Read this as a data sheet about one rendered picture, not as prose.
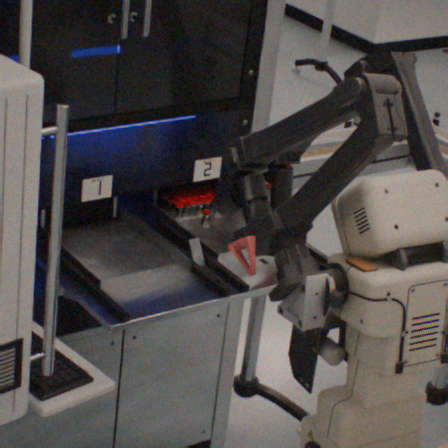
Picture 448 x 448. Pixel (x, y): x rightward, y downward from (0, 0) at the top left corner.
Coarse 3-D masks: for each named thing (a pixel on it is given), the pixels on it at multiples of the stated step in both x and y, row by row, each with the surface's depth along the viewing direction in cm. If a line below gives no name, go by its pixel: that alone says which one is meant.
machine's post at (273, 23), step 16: (272, 0) 311; (272, 16) 313; (272, 32) 315; (272, 48) 318; (272, 64) 320; (256, 80) 320; (272, 80) 323; (256, 96) 322; (272, 96) 325; (256, 112) 324; (256, 128) 326; (240, 304) 352; (240, 320) 355; (224, 336) 354; (224, 352) 357; (224, 368) 360; (224, 384) 363; (224, 400) 366; (224, 416) 369; (224, 432) 372
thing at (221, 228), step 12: (156, 216) 323; (168, 216) 318; (240, 216) 330; (180, 228) 314; (192, 228) 320; (204, 228) 321; (216, 228) 322; (228, 228) 323; (204, 240) 315; (216, 240) 315; (228, 240) 316; (216, 252) 302; (228, 252) 303
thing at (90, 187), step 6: (84, 180) 300; (90, 180) 301; (96, 180) 302; (102, 180) 303; (108, 180) 304; (84, 186) 301; (90, 186) 302; (96, 186) 303; (102, 186) 304; (108, 186) 305; (84, 192) 301; (90, 192) 302; (96, 192) 304; (102, 192) 305; (108, 192) 306; (84, 198) 302; (90, 198) 303; (96, 198) 304
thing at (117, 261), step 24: (120, 216) 322; (48, 240) 301; (72, 240) 306; (96, 240) 308; (120, 240) 309; (144, 240) 311; (96, 264) 296; (120, 264) 297; (144, 264) 299; (168, 264) 293; (120, 288) 287
